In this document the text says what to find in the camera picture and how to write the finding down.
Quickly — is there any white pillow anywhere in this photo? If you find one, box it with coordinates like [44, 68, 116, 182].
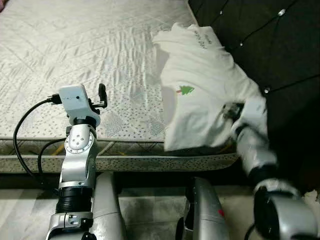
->
[152, 22, 268, 152]

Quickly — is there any grey quilted mattress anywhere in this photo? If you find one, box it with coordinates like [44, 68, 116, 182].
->
[0, 0, 241, 173]

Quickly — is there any black tufted headboard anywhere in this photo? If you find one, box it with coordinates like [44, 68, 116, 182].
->
[187, 0, 320, 191]

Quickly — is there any silver right robot leg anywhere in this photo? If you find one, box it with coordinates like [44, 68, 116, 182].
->
[175, 176, 231, 240]

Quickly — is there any silver robot leg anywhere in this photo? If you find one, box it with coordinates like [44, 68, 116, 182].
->
[175, 176, 231, 240]
[90, 171, 126, 240]

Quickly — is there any silver left robot leg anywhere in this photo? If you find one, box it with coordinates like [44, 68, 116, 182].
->
[90, 171, 126, 240]

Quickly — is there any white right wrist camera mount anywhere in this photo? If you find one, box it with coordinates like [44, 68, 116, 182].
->
[240, 97, 268, 136]

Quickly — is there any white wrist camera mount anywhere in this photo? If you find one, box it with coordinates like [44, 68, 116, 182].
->
[240, 97, 268, 136]
[58, 84, 101, 126]

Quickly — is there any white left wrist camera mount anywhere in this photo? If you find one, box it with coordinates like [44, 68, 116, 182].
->
[58, 84, 101, 126]

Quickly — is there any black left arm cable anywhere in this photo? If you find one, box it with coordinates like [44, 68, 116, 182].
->
[37, 138, 68, 182]

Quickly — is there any black left camera cable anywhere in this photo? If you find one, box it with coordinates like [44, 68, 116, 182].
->
[12, 95, 63, 191]

